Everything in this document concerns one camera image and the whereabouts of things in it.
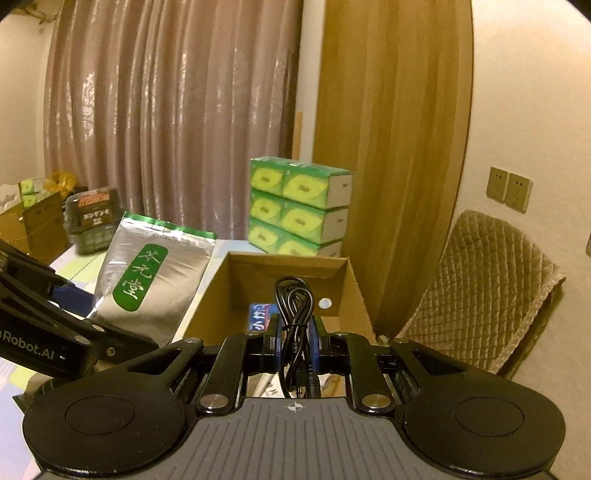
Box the dark green food container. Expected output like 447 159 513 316
65 186 124 256

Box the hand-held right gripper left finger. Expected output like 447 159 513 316
122 314 283 414

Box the large brown storage carton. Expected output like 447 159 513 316
21 191 69 259

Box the stack of green tissue packs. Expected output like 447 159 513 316
248 157 354 258

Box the yellow plastic bag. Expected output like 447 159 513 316
50 171 80 193

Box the beige wall socket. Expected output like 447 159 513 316
486 166 510 204
507 172 534 214

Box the white and blue medicine box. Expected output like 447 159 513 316
248 303 279 331

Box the quilted chair cover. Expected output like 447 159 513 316
396 210 567 376

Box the black cable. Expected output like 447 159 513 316
273 276 322 399

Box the silver foil pouch green label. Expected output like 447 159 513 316
90 212 218 345

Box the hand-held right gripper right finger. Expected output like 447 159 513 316
313 316 467 414

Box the wooden slat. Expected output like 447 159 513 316
292 112 304 161

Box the brown pleated curtain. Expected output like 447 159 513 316
43 0 306 241

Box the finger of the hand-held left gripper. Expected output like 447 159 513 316
0 239 105 333

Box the cardboard box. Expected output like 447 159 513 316
181 251 378 346

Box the small brown storage carton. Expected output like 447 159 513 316
0 205 31 254

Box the golden curtain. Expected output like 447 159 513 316
314 0 475 340

